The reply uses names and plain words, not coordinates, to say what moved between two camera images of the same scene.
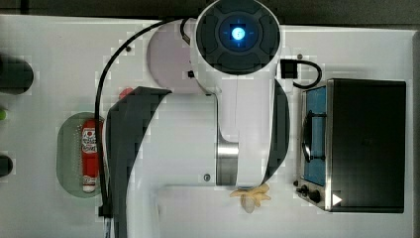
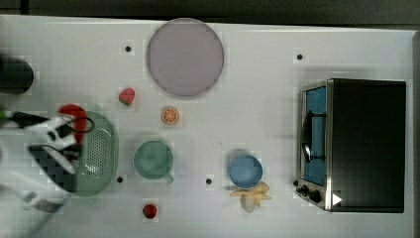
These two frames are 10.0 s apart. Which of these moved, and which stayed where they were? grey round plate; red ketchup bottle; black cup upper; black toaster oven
Moved: red ketchup bottle
Stayed: black cup upper; grey round plate; black toaster oven
